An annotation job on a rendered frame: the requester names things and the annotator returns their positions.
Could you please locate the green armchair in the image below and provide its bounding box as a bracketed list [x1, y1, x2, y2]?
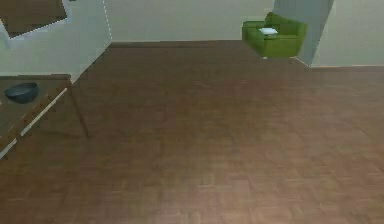
[241, 11, 308, 60]

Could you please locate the brown wooden table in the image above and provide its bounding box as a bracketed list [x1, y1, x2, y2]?
[0, 73, 90, 160]

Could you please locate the white book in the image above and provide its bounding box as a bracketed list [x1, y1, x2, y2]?
[258, 27, 279, 36]

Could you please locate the dark grey bowl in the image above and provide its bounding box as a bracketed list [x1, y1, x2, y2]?
[3, 82, 40, 105]

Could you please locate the brown framed picture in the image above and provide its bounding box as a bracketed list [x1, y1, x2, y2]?
[0, 0, 68, 39]

